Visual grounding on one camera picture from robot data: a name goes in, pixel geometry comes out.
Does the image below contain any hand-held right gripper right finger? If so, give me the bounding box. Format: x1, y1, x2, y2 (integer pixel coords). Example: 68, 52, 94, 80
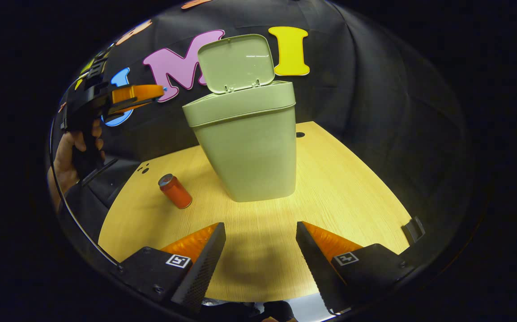
295, 220, 416, 315

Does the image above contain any wooden desktop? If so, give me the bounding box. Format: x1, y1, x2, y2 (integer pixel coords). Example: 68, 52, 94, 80
98, 121, 414, 303

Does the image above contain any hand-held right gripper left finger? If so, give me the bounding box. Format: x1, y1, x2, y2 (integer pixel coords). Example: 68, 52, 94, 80
113, 222, 227, 314

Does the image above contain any pale green desktop garbage bin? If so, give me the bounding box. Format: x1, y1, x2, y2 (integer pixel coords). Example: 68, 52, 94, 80
182, 34, 297, 203

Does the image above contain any red pop can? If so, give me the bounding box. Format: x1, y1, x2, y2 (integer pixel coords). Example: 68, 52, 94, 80
158, 174, 193, 210

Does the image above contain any black backdrop cloth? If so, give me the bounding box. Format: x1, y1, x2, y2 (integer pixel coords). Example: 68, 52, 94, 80
50, 0, 483, 269

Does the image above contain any black table bracket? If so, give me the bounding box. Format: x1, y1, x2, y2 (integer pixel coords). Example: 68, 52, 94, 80
402, 216, 426, 245

